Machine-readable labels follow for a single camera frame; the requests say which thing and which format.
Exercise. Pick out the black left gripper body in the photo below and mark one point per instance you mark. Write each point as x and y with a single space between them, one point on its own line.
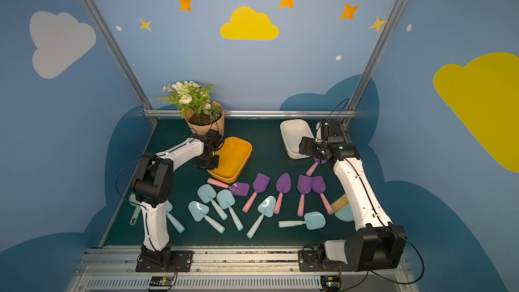
208 161

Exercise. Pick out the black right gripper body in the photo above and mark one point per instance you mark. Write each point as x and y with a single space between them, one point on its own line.
307 147

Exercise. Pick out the white plastic storage box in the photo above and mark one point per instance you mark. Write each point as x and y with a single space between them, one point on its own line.
292 132

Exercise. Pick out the yellow plastic storage box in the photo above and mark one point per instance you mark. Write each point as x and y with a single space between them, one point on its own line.
233 157

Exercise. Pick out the light blue pointed shovel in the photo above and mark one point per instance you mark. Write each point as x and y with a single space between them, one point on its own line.
266 210
200 211

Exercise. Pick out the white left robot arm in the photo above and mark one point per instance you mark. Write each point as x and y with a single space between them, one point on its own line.
152 185

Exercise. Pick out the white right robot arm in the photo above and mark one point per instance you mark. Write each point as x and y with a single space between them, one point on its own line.
377 243

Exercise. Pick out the purple pointed shovel far right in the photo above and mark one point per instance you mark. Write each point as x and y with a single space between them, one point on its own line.
313 167

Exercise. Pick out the potted white flower plant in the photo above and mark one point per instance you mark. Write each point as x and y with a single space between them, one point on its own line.
195 105

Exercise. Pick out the light blue shovel upper left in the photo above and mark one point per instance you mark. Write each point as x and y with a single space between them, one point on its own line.
207 194

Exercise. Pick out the purple square shovel lying sideways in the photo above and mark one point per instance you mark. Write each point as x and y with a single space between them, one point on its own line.
237 189

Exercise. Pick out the light blue shovel middle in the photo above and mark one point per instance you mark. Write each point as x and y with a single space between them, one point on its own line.
226 201

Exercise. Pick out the blue hand brush tan bristles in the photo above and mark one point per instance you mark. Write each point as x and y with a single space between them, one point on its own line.
342 209

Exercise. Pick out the light blue shovel lying right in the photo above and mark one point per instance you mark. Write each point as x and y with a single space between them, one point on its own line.
312 221

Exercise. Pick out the light blue shovel far left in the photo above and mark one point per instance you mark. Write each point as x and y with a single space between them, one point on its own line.
176 224

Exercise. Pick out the right circuit board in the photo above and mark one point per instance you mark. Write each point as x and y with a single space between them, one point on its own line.
330 283

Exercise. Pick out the circuit board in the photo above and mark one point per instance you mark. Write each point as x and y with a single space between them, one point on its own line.
161 283
330 283

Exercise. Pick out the left circuit board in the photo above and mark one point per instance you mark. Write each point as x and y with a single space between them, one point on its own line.
161 283

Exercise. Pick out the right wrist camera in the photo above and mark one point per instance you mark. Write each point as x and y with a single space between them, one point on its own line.
331 131

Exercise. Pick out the purple pointed shovel pink handle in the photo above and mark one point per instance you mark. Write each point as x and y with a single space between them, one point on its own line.
283 186

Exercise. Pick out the purple square shovel pink handle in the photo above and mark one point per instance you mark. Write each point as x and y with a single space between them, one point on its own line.
259 185

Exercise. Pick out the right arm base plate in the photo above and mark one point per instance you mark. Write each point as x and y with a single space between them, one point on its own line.
314 261

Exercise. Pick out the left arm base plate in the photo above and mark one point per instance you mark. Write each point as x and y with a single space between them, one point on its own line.
178 260

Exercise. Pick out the left aluminium frame post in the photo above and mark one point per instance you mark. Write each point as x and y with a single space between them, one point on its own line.
107 35

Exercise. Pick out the aluminium frame post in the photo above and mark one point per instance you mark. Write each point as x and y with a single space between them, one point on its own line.
107 35
393 18

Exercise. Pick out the aluminium rail front frame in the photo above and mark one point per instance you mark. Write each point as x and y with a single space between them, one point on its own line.
227 269

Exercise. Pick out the right aluminium frame post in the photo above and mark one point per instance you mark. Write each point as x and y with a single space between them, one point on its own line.
393 18

